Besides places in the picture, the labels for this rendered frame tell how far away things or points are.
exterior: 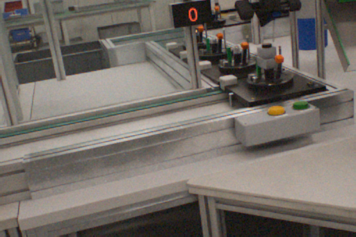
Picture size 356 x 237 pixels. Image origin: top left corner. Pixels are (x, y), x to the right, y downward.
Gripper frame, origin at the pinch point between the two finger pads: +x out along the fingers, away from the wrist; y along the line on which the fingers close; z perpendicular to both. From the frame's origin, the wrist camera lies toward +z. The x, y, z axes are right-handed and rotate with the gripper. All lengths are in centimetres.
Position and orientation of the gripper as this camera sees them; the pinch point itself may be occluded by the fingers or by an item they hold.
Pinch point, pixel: (263, 17)
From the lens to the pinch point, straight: 140.5
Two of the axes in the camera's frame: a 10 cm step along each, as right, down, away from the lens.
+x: -1.0, 5.3, 8.4
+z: -2.9, -8.2, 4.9
